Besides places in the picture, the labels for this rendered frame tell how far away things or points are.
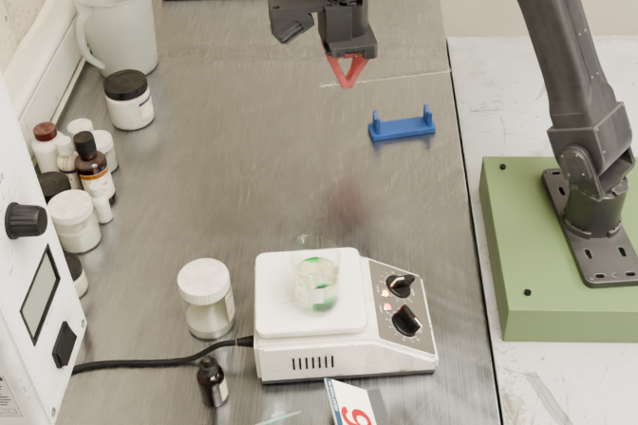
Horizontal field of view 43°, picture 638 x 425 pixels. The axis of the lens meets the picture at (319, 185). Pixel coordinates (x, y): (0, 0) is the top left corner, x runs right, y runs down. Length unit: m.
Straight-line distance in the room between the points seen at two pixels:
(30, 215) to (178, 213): 0.78
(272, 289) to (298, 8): 0.39
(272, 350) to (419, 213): 0.34
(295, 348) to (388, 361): 0.10
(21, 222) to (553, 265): 0.73
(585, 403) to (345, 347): 0.27
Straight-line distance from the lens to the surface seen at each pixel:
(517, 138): 1.27
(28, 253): 0.40
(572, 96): 0.93
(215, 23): 1.57
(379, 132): 1.24
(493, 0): 2.40
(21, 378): 0.41
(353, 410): 0.89
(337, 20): 1.10
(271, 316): 0.88
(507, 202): 1.06
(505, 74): 1.41
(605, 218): 1.01
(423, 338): 0.93
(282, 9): 1.09
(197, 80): 1.41
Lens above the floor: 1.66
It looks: 41 degrees down
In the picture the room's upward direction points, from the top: 3 degrees counter-clockwise
